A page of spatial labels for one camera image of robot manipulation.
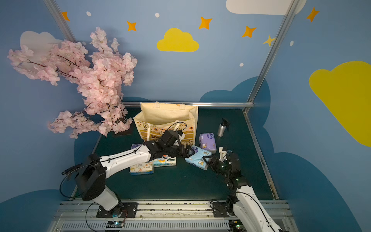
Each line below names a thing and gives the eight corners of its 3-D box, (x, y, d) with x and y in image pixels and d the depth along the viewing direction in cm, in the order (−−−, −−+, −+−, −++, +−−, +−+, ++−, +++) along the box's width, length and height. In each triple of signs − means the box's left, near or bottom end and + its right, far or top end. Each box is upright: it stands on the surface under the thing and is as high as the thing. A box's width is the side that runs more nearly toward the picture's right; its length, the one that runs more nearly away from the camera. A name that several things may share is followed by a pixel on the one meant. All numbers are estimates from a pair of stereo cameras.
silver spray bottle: (215, 136, 110) (221, 119, 95) (217, 134, 112) (223, 116, 96) (222, 140, 108) (228, 123, 93) (224, 137, 110) (230, 120, 94)
